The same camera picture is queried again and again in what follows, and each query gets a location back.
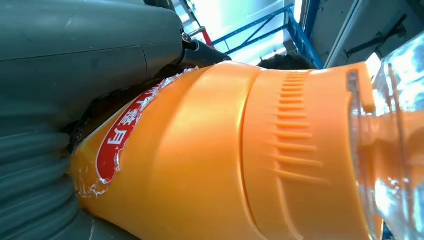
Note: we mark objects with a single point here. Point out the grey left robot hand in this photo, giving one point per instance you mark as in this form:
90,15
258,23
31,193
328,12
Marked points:
82,49

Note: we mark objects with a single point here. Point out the orange bottle with clear cap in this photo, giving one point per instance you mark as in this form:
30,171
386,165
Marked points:
215,159

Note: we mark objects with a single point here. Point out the red pole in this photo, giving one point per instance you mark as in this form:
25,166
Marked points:
207,37

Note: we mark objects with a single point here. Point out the blue metal rack frame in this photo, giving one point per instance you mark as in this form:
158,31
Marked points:
291,33

